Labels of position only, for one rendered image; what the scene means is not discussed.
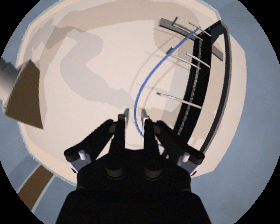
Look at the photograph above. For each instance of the black patch panel rack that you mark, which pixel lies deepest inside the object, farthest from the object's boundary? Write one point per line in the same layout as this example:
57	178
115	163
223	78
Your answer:
196	89

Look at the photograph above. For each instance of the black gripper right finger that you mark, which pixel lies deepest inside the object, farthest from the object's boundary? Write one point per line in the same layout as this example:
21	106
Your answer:
178	150

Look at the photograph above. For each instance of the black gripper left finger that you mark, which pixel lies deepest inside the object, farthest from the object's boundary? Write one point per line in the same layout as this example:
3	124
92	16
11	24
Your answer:
90	148

